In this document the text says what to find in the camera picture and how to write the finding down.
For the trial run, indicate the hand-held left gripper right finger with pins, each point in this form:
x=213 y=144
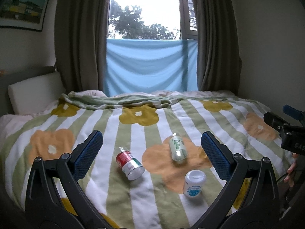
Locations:
x=215 y=158

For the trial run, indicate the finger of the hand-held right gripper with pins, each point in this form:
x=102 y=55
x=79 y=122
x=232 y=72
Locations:
x=274 y=121
x=292 y=111

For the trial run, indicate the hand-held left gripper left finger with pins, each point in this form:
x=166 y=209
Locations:
x=86 y=158

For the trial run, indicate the white jar blue label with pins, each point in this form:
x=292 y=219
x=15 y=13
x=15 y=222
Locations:
x=194 y=183

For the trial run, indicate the person's right hand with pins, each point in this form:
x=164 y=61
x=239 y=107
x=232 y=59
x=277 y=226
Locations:
x=292 y=169

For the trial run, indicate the clear green label bottle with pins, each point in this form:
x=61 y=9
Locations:
x=177 y=149

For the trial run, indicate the red and silver can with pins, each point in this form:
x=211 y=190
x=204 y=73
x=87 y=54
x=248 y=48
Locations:
x=129 y=164

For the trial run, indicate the striped flower blanket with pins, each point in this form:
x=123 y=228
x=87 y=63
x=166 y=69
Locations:
x=147 y=124

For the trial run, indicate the white pillow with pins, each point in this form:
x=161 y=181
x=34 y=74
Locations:
x=35 y=93

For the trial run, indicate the brown curtain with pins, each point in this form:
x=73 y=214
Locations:
x=81 y=35
x=214 y=38

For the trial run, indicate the light blue cloth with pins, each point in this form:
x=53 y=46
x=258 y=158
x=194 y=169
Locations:
x=151 y=66

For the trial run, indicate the open window frame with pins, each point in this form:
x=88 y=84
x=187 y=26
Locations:
x=188 y=12

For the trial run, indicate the framed wall picture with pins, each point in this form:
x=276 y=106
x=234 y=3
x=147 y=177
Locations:
x=22 y=4

